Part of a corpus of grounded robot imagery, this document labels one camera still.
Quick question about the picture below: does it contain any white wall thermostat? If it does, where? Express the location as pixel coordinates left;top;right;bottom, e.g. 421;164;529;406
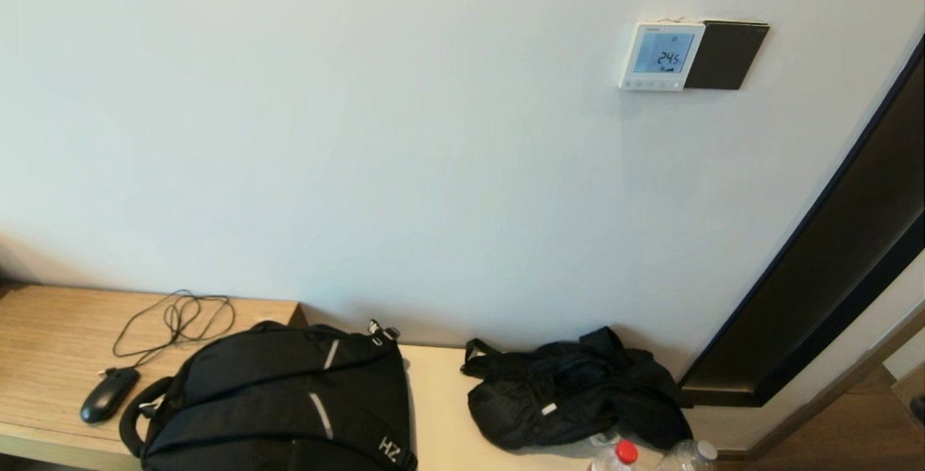
619;20;707;92

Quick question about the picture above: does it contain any black crumpled fabric bag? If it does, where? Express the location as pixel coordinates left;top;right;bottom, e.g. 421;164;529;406
461;326;694;451

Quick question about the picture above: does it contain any black backpack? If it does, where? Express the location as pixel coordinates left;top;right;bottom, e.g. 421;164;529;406
119;319;418;471

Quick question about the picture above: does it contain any red-capped plastic bottle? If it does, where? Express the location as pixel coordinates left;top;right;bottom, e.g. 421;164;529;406
589;440;640;471

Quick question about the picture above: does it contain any white-capped clear plastic bottle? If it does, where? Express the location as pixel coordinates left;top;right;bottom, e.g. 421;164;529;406
654;439;720;471

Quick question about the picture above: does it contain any black computer mouse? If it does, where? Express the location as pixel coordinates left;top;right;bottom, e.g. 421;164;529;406
79;367;141;425

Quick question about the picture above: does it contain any black wall switch plate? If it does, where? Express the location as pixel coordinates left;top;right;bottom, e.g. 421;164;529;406
684;20;771;90

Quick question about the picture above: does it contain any dark door frame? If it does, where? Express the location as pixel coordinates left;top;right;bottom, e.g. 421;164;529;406
679;38;925;408

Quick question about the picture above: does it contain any black mouse cable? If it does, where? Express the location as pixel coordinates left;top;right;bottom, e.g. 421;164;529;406
99;289;236;376

